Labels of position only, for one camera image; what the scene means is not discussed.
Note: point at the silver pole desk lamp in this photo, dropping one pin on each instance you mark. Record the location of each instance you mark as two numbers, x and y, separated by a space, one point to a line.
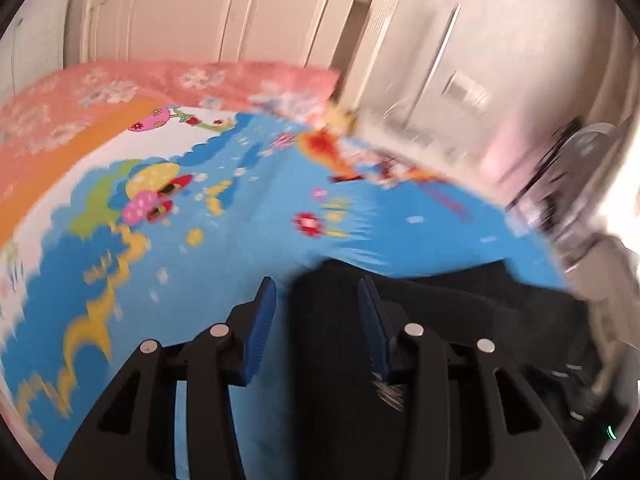
442 45

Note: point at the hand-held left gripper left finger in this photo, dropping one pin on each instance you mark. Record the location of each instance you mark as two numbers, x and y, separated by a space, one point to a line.
257 330

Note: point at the grey wall socket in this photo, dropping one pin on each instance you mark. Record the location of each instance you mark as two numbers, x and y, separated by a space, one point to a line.
467 91

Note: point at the blue cartoon printed blanket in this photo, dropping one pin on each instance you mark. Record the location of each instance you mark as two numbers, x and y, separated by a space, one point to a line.
225 240

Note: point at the white wooden headboard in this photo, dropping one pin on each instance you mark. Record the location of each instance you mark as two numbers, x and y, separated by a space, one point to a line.
200 20

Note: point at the pink floral quilt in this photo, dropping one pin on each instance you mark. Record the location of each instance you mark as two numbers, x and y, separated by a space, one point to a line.
100 90

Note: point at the black pants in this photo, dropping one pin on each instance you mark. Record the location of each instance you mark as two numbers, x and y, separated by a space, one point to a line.
325 360

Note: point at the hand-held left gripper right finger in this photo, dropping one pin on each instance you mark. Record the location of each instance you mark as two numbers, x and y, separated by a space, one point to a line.
375 330

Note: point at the white nightstand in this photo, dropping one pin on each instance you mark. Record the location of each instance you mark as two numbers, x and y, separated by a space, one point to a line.
415 140

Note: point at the black lamp stand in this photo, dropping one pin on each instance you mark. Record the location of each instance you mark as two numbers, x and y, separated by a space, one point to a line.
550 180

